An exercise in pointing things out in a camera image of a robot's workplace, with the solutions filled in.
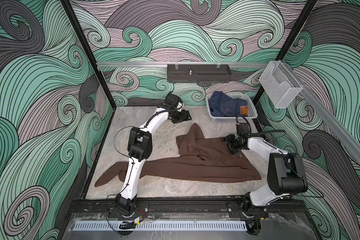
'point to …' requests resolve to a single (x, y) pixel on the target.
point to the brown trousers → (198, 161)
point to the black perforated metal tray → (198, 73)
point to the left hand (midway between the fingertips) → (188, 118)
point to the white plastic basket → (252, 111)
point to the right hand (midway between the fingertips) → (223, 142)
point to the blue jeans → (221, 105)
